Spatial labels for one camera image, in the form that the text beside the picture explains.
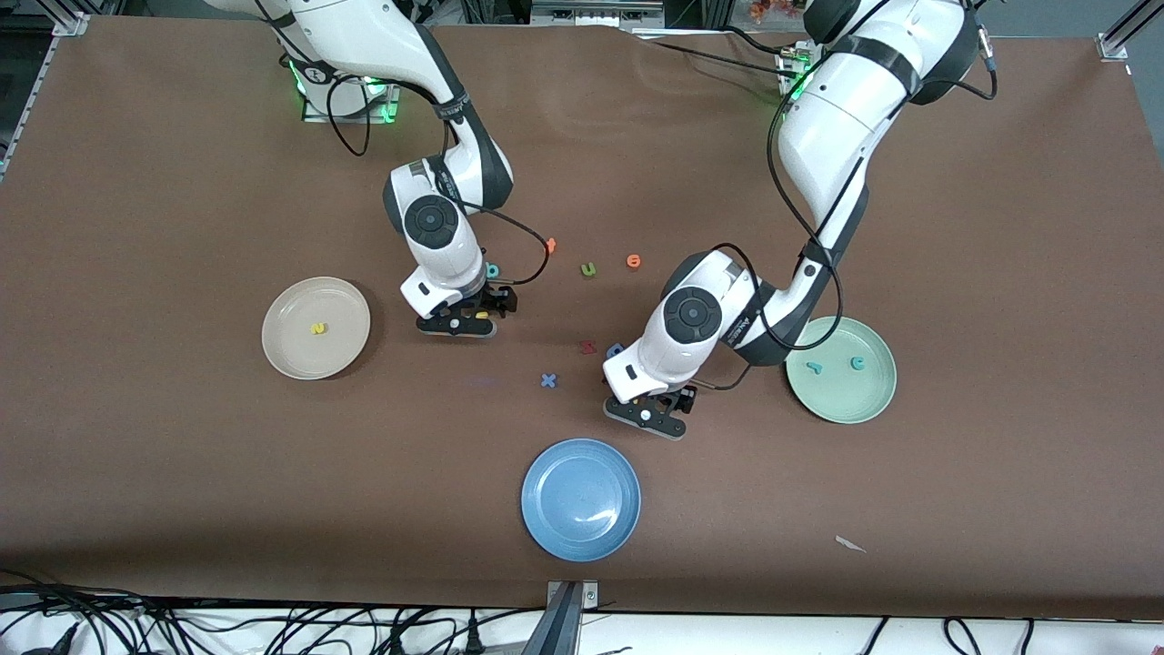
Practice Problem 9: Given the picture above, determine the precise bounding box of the blue round plate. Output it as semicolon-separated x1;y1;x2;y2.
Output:
520;438;642;563

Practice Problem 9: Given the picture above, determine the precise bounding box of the light green round plate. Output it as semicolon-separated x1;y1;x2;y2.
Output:
786;316;898;426

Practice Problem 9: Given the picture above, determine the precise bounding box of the beige brown round plate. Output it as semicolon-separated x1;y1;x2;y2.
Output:
261;277;372;381

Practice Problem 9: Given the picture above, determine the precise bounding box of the grey metal box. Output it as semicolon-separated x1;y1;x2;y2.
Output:
532;0;665;26

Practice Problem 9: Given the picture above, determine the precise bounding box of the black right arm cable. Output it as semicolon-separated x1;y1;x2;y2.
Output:
326;73;553;287

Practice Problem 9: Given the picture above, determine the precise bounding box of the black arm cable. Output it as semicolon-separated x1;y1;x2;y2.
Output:
700;14;998;392
326;73;553;287

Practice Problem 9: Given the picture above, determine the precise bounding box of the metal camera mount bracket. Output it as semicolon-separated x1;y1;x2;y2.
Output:
523;579;600;655

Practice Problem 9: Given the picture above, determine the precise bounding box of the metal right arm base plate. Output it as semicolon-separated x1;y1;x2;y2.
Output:
303;55;401;125

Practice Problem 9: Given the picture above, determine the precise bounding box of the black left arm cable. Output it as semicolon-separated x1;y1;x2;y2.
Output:
700;14;998;392

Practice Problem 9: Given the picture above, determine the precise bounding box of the black base cable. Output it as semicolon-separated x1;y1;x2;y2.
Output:
632;35;788;76

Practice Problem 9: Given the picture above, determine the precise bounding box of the aluminium frame rail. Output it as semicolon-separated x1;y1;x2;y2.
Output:
1096;0;1164;61
0;12;92;178

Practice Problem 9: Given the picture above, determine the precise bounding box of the black cable tangle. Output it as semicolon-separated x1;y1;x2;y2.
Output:
0;569;547;655

